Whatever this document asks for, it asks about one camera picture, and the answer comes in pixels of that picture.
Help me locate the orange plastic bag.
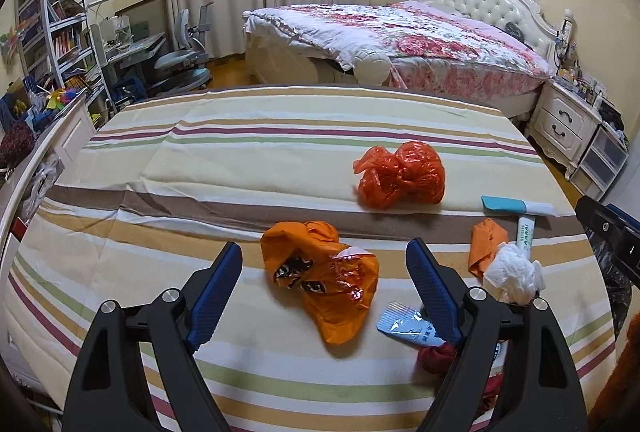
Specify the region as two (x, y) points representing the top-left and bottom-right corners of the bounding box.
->
(260, 220), (381, 346)

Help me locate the grey blue desk chair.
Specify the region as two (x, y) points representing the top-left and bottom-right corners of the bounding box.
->
(152, 9), (213, 92)

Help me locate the pile of colourful toys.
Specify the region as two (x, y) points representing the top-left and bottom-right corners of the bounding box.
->
(27, 84), (87, 123)

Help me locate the striped bed sheet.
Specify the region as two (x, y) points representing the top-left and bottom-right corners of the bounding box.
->
(0, 84), (618, 432)

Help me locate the orange fuzzy cloth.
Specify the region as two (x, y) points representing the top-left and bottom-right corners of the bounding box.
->
(587, 312), (640, 432)

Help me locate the white nightstand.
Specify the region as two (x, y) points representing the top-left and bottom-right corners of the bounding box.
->
(525, 79), (601, 180)

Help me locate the white crumpled tissue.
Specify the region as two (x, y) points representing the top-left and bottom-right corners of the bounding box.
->
(482, 242), (545, 305)

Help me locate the grey study desk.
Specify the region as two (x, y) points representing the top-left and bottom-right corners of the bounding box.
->
(102, 32), (168, 97)

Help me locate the white bookshelf with books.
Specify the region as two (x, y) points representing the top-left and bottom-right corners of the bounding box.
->
(15, 0), (108, 113)

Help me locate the black plastic bag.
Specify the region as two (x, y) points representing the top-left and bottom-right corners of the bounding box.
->
(600, 252), (633, 328)

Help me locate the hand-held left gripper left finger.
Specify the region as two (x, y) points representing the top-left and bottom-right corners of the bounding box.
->
(62, 242), (243, 432)

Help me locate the silver blue squeezed tube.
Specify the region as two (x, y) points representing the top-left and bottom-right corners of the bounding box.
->
(376, 303), (502, 361)

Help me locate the dark red cloth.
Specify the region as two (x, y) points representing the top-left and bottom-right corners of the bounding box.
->
(417, 342), (503, 418)

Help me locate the orange folded cloth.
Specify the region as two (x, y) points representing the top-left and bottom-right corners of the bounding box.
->
(469, 218), (510, 281)

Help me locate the white desk lamp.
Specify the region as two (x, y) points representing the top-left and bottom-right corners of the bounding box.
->
(87, 0), (118, 23)

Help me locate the plastic drawer unit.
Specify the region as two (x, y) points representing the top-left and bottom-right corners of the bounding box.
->
(570, 124), (630, 200)

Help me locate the floral bedspread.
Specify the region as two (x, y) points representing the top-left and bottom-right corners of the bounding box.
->
(243, 0), (556, 98)

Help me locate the white bed footboard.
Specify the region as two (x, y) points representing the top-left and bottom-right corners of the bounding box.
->
(246, 36), (391, 87)

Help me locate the teal and white tube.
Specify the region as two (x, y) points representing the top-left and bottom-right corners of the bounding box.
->
(481, 195), (556, 217)

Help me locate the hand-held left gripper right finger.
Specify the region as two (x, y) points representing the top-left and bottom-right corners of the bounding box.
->
(405, 238), (591, 432)

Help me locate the clutter of small bottles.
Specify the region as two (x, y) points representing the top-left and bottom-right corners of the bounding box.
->
(552, 12), (608, 105)

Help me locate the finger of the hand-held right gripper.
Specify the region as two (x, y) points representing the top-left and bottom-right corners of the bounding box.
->
(575, 196), (632, 263)

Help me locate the white tube with green print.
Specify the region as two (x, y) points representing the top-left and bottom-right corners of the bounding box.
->
(516, 215), (538, 263)

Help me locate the dark red fluffy duster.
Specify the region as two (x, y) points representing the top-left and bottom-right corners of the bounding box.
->
(0, 122), (37, 169)

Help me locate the red plastic bag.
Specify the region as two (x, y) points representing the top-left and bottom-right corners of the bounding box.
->
(352, 141), (446, 211)

